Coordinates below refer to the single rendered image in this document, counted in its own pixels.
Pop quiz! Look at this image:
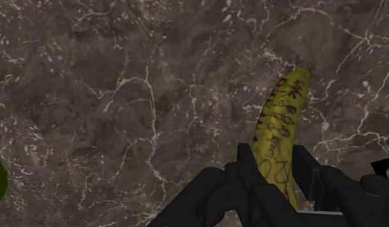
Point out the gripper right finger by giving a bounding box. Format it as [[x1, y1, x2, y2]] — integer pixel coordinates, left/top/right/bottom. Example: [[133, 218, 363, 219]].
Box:
[[291, 144, 389, 227]]

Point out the yellow banana with black scribbles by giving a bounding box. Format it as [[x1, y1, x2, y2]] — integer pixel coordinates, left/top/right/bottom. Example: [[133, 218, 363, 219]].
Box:
[[252, 68, 313, 211]]

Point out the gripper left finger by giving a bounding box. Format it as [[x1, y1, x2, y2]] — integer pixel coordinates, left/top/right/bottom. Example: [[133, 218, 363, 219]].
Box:
[[146, 143, 305, 227]]

